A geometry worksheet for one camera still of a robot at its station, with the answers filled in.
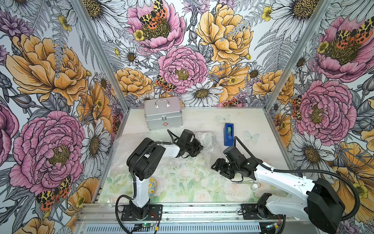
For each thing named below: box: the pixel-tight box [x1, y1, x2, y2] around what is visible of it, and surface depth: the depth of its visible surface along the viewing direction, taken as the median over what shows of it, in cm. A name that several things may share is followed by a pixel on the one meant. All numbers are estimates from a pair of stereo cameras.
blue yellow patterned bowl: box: [199, 132, 217, 150], surface depth 96 cm
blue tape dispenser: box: [223, 122, 235, 147], surface depth 101 cm
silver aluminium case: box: [144, 97, 184, 131], surface depth 104 cm
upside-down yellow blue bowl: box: [148, 176, 158, 198], surface depth 83 cm
